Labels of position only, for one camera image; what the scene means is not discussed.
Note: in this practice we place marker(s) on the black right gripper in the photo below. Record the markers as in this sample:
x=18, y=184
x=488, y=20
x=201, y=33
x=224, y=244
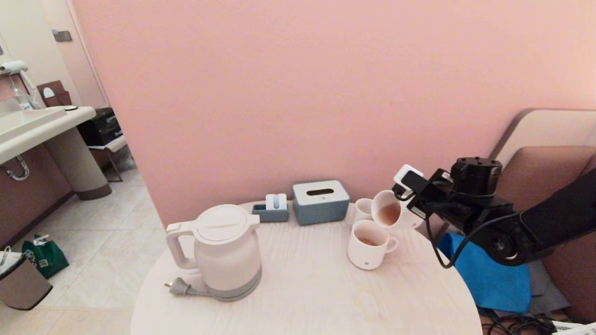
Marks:
x=475, y=186

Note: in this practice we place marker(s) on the white ribbed ceramic mug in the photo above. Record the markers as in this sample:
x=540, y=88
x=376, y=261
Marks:
x=386, y=211
x=363, y=257

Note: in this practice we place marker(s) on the white electric kettle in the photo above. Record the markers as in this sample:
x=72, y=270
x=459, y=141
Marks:
x=228, y=260

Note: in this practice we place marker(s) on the clear plastic bottle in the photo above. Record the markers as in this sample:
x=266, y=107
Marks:
x=21, y=100

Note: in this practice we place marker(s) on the blue-grey tissue box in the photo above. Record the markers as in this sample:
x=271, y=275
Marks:
x=321, y=210

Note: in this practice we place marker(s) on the blue folded cloth bag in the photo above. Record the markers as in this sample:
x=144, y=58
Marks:
x=489, y=281

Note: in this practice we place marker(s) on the brown and cream sofa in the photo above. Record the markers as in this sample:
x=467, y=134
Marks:
x=545, y=139

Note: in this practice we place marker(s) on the grey folded cloth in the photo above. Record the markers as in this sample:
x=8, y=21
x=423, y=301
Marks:
x=542, y=291

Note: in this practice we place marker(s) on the small blue-grey tray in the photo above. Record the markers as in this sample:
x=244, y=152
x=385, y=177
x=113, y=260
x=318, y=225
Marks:
x=270, y=216

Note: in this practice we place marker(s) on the white printed paper sheet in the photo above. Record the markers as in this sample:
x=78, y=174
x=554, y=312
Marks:
x=577, y=329

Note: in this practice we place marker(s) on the grey kettle power plug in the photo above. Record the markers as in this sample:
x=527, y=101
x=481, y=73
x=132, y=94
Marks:
x=179, y=287

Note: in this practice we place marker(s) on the white metal-legged stool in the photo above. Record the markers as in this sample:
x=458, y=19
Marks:
x=111, y=145

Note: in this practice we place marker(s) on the black box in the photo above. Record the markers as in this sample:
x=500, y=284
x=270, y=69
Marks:
x=100, y=130

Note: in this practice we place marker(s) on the green shopping bag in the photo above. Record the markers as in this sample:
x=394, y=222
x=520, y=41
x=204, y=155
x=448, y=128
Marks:
x=49, y=258

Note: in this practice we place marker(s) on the brown tissue holder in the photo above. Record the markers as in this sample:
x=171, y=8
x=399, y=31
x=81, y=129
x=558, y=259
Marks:
x=56, y=98

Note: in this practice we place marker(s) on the chrome sink drain pipe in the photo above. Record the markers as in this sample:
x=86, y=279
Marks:
x=21, y=175

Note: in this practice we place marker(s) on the white sink counter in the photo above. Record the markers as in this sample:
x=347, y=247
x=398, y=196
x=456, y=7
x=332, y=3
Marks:
x=28, y=125

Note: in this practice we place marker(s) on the brown trash bin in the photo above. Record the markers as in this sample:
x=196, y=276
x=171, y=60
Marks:
x=23, y=288

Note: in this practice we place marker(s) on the white hair dryer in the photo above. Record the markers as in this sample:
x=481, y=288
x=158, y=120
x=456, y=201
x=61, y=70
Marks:
x=14, y=68

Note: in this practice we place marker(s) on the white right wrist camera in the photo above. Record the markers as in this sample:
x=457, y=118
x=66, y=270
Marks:
x=407, y=174

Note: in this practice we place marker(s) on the grey wall switch plate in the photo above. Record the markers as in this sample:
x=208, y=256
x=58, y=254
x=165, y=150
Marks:
x=62, y=36

